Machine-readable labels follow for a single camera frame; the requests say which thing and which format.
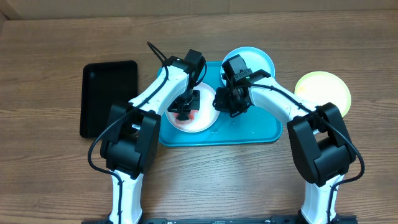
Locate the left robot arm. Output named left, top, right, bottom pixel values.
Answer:
left=97, top=50, right=206, bottom=223

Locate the black rectangular tray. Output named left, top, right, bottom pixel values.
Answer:
left=80, top=60, right=138, bottom=138

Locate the light blue plate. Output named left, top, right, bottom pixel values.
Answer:
left=222, top=47, right=275, bottom=78

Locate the white plate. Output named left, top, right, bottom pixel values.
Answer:
left=165, top=83, right=220, bottom=133

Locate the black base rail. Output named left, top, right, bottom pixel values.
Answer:
left=81, top=215, right=358, bottom=224

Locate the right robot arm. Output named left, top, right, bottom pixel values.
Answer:
left=213, top=54, right=357, bottom=223

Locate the teal serving tray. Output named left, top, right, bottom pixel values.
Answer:
left=159, top=62, right=283, bottom=147

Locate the yellow-green plate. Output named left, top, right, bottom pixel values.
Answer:
left=294, top=71, right=351, bottom=117

